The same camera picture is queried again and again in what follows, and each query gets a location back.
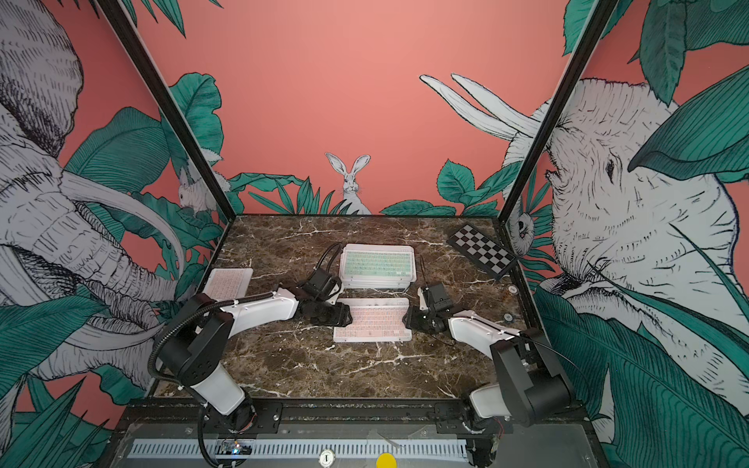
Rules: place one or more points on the black frame post left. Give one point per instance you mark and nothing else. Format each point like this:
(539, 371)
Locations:
(128, 36)

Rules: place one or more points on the black frame post right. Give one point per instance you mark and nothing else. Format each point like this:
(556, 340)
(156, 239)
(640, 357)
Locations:
(596, 23)

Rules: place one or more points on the pink keyboard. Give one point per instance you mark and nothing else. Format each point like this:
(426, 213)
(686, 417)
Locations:
(228, 283)
(377, 283)
(375, 320)

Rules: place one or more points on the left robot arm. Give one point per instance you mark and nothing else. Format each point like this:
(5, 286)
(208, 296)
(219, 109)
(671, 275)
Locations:
(190, 350)

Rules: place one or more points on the black frame post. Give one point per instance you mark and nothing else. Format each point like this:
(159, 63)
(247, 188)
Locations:
(128, 36)
(596, 23)

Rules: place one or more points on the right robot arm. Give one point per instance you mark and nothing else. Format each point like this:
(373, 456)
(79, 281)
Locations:
(531, 382)

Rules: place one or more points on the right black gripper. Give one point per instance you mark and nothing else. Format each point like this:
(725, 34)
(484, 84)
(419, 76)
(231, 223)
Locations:
(413, 320)

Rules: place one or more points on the yellow round button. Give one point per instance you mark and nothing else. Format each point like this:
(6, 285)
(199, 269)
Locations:
(386, 461)

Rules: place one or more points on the white vented strip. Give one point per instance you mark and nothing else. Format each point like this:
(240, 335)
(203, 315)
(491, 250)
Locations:
(443, 450)

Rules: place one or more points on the green keyboard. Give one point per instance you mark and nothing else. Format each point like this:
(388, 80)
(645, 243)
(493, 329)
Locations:
(378, 261)

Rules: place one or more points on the black mounting rail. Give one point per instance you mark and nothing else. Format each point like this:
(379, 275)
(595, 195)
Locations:
(267, 415)

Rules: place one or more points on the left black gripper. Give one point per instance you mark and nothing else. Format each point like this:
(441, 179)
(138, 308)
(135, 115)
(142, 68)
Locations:
(342, 318)

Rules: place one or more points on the checkerboard calibration plate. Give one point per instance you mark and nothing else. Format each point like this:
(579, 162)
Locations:
(487, 255)

